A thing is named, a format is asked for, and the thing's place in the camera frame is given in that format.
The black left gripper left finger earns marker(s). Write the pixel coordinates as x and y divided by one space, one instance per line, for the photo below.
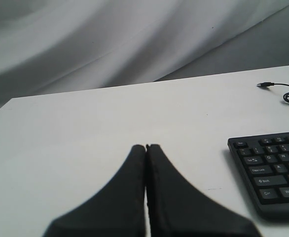
117 210

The grey backdrop cloth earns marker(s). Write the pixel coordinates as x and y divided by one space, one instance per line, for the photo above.
52 46

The black acer keyboard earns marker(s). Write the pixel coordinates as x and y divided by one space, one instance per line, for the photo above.
263 163

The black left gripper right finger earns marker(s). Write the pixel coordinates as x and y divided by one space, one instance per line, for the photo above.
177 209

